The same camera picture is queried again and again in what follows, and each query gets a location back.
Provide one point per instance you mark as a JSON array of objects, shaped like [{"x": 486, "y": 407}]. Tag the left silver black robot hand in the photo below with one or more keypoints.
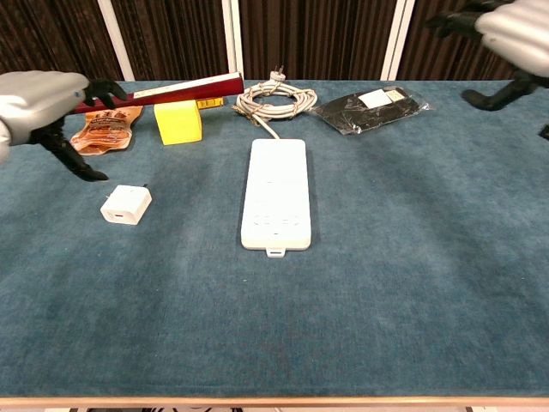
[{"x": 34, "y": 103}]

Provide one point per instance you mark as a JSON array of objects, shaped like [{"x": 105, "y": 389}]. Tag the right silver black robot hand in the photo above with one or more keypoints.
[{"x": 519, "y": 30}]

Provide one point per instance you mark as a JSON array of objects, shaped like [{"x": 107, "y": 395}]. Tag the white cube charger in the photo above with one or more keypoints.
[{"x": 128, "y": 204}]

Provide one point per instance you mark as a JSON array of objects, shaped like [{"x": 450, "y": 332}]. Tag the white power strip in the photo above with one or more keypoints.
[{"x": 276, "y": 193}]

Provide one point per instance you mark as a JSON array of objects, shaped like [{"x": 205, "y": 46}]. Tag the orange spout pouch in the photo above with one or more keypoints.
[{"x": 103, "y": 137}]

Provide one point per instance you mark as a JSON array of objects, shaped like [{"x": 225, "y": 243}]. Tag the yellow cube block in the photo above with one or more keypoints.
[{"x": 178, "y": 124}]

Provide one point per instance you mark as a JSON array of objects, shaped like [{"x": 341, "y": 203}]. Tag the long dark red box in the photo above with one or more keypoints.
[{"x": 188, "y": 90}]

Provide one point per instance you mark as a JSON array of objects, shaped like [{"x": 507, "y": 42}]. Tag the yellow red printed box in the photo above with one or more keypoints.
[{"x": 210, "y": 103}]

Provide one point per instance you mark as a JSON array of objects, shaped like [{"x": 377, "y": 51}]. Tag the black item in plastic bag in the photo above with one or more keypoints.
[{"x": 364, "y": 116}]

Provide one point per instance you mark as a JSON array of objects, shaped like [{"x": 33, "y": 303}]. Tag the teal blue table mat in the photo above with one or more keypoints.
[{"x": 386, "y": 257}]

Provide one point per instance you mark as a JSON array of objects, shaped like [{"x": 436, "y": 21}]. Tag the black partition panel white frame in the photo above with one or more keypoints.
[
  {"x": 171, "y": 34},
  {"x": 442, "y": 56},
  {"x": 51, "y": 34},
  {"x": 309, "y": 34}
]

